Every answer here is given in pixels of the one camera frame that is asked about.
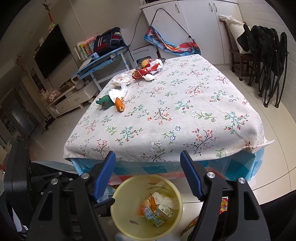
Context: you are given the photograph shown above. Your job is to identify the blue plastic table underlay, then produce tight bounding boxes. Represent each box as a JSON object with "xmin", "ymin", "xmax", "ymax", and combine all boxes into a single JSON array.
[{"xmin": 69, "ymin": 148, "xmax": 265, "ymax": 186}]

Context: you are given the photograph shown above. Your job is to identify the white tv cabinet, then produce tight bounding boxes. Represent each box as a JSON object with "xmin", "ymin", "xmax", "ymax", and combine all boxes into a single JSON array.
[{"xmin": 46, "ymin": 81, "xmax": 98, "ymax": 118}]

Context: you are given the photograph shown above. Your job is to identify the row of books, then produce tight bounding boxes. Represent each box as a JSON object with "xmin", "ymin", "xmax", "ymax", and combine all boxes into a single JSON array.
[{"xmin": 73, "ymin": 41, "xmax": 94, "ymax": 61}]

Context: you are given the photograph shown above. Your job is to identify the white cupboard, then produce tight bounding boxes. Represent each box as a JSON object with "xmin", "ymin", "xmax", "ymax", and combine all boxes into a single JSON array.
[{"xmin": 140, "ymin": 1, "xmax": 242, "ymax": 65}]

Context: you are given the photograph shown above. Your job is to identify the yellow trash bin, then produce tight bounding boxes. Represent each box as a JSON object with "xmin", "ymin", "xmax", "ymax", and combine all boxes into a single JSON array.
[{"xmin": 111, "ymin": 175, "xmax": 183, "ymax": 240}]

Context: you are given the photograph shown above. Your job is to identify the dark school backpack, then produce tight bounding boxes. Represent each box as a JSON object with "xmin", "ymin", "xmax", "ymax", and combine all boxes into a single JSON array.
[{"xmin": 93, "ymin": 27, "xmax": 125, "ymax": 57}]

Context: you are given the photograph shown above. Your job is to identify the black wall television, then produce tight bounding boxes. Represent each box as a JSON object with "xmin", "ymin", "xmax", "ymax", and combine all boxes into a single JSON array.
[{"xmin": 34, "ymin": 24, "xmax": 71, "ymax": 79}]

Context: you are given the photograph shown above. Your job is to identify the wooden chair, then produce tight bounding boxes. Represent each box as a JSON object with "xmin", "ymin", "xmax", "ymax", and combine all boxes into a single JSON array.
[{"xmin": 220, "ymin": 20, "xmax": 255, "ymax": 81}]

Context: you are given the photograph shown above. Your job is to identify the drink carton in bin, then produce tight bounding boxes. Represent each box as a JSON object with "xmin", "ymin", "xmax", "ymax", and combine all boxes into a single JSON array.
[{"xmin": 142, "ymin": 206, "xmax": 166, "ymax": 227}]

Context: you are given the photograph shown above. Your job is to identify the floral tablecloth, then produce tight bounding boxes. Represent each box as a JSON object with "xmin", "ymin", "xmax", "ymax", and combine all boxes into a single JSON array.
[{"xmin": 64, "ymin": 55, "xmax": 270, "ymax": 162}]

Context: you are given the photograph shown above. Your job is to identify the yellow orange fruit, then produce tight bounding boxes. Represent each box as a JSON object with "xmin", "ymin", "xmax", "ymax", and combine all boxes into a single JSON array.
[{"xmin": 141, "ymin": 59, "xmax": 149, "ymax": 68}]

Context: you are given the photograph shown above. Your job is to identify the green crumpled wrapper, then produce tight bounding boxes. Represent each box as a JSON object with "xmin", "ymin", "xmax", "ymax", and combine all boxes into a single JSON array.
[{"xmin": 96, "ymin": 95, "xmax": 115, "ymax": 109}]

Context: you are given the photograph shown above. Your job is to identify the red white snack wrapper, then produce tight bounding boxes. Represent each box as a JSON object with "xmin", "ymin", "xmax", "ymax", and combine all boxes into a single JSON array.
[{"xmin": 132, "ymin": 65, "xmax": 164, "ymax": 79}]

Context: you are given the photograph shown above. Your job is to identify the white air purifier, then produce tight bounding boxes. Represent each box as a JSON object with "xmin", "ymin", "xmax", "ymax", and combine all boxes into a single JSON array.
[{"xmin": 130, "ymin": 45, "xmax": 161, "ymax": 68}]

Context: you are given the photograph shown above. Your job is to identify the colourful kite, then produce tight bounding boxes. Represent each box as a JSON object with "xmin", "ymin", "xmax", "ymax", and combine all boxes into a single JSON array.
[{"xmin": 144, "ymin": 26, "xmax": 201, "ymax": 56}]

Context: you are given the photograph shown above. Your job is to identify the orange peel near napkin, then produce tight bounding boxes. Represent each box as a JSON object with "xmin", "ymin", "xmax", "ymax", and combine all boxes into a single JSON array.
[{"xmin": 115, "ymin": 97, "xmax": 125, "ymax": 112}]

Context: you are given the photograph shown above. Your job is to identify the black folding chairs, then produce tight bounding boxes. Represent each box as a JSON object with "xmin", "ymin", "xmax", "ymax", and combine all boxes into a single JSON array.
[{"xmin": 237, "ymin": 24, "xmax": 288, "ymax": 108}]

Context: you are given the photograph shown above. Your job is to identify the white cushion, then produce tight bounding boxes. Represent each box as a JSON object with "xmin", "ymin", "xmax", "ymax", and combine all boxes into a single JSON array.
[{"xmin": 219, "ymin": 15, "xmax": 251, "ymax": 54}]

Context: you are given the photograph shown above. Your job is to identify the blue study desk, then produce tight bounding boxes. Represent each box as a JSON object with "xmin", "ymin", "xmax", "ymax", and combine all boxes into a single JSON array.
[{"xmin": 71, "ymin": 46, "xmax": 131, "ymax": 91}]

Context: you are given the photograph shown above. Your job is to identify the dark fruit plate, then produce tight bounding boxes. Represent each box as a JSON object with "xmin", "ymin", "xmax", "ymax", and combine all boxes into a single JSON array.
[{"xmin": 136, "ymin": 58, "xmax": 166, "ymax": 70}]

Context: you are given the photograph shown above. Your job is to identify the small white crumpled paper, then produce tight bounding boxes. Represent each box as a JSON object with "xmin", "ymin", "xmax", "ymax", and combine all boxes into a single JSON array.
[{"xmin": 143, "ymin": 74, "xmax": 156, "ymax": 81}]

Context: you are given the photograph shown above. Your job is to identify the white plastic bag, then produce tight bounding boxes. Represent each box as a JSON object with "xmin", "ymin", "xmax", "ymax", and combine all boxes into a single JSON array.
[{"xmin": 111, "ymin": 73, "xmax": 132, "ymax": 87}]

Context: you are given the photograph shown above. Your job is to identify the white crumpled tissue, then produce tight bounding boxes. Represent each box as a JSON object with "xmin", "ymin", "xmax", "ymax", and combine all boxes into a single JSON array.
[{"xmin": 108, "ymin": 84, "xmax": 128, "ymax": 103}]

